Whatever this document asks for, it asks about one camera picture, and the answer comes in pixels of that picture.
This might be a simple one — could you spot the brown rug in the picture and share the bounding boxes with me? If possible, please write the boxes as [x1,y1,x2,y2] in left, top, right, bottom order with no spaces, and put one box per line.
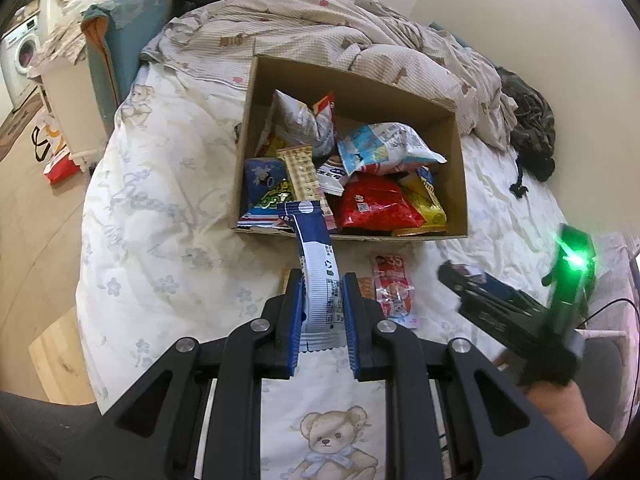
[0,91,45,150]

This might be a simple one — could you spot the brown cardboard box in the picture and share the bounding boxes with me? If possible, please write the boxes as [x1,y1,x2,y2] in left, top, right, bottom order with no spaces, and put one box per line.
[231,54,469,240]

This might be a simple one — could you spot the white washing machine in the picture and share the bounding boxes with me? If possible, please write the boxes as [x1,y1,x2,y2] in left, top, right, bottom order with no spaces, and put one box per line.
[0,16,42,112]

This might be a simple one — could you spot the beige striped comforter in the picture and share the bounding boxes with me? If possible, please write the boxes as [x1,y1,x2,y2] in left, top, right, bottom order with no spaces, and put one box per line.
[139,0,519,152]

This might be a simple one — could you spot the dark blue snack bag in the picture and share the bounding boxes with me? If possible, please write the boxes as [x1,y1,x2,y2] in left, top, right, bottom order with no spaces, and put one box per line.
[240,156,297,228]

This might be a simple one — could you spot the light blue white snack bag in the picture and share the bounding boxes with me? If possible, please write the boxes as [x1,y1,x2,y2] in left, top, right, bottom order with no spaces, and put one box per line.
[336,121,447,177]

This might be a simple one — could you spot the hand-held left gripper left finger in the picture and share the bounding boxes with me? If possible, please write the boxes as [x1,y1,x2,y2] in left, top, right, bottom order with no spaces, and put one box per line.
[56,268,307,480]

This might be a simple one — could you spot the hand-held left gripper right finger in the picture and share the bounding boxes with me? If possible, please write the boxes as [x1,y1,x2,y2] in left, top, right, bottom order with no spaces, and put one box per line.
[343,273,589,480]

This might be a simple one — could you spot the dark camouflage garment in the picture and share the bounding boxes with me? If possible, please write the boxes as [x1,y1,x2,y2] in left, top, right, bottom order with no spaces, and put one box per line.
[496,66,557,182]

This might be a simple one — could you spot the yellow snack bag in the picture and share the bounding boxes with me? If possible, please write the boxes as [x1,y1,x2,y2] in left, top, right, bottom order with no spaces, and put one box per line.
[400,180,448,231]

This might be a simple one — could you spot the person's right forearm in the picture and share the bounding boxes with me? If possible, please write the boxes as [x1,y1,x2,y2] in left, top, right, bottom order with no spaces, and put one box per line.
[495,350,618,466]

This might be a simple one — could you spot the grey clothing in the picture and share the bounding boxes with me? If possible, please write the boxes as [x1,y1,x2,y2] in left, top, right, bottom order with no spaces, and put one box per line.
[0,389,103,480]

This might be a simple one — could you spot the beige cracker packet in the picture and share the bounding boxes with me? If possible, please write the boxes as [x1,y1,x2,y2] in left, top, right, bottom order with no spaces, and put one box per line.
[276,144,337,233]

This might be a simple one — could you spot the white grey snack bag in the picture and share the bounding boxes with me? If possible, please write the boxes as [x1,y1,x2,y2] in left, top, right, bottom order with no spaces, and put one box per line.
[270,89,337,158]

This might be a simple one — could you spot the white orange bag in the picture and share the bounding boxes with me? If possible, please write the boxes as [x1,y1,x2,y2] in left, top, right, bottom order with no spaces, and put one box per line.
[31,114,67,162]

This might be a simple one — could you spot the white cabinet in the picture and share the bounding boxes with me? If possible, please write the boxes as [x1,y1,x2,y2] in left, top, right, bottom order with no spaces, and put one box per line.
[39,54,110,167]

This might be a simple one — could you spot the red snack bag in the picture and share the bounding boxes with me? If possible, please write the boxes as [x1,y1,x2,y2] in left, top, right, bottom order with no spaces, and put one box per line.
[334,174,427,234]

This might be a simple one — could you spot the red white snack packet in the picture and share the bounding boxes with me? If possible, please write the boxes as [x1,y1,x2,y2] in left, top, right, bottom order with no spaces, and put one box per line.
[371,253,418,330]

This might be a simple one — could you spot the black cable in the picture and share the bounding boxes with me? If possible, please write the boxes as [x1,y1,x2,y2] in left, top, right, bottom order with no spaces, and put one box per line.
[584,298,640,322]

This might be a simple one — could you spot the red white striped packet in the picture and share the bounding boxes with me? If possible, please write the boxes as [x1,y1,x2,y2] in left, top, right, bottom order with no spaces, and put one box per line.
[311,91,337,122]

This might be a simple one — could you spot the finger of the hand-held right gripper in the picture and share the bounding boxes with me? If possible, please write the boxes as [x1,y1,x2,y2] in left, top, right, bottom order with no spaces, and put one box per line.
[457,294,548,348]
[437,261,523,307]

